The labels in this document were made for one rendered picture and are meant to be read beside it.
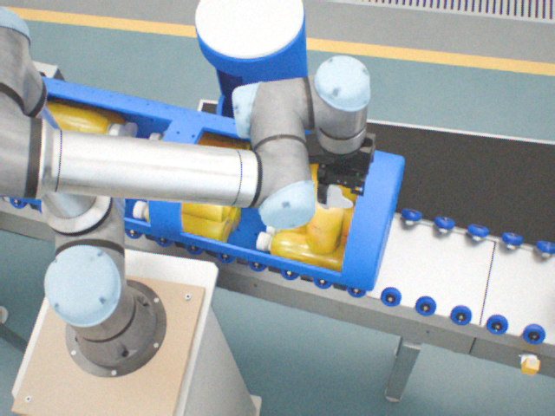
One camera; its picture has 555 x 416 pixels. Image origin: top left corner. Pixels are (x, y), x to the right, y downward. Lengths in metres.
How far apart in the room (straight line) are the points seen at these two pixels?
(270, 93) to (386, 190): 0.43
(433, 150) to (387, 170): 1.32
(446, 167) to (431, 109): 0.39
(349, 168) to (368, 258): 0.26
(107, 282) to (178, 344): 0.24
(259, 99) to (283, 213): 0.17
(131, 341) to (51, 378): 0.17
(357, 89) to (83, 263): 0.52
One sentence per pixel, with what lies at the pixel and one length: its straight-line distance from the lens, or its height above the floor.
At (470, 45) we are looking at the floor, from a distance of 3.21.
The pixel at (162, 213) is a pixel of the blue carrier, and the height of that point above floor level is 1.16.
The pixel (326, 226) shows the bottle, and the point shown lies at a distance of 1.33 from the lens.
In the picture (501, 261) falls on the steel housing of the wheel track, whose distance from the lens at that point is 1.66.
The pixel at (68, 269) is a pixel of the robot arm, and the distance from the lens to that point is 1.18.
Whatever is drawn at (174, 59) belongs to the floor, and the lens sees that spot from 3.19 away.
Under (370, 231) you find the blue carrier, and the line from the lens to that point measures 1.34.
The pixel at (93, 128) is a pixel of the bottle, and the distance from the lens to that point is 1.61.
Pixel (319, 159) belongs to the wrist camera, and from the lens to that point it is 1.14.
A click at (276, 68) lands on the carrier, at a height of 0.97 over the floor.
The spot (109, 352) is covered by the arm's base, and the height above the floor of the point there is 1.21.
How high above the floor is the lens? 2.42
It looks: 63 degrees down
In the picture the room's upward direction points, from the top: 8 degrees counter-clockwise
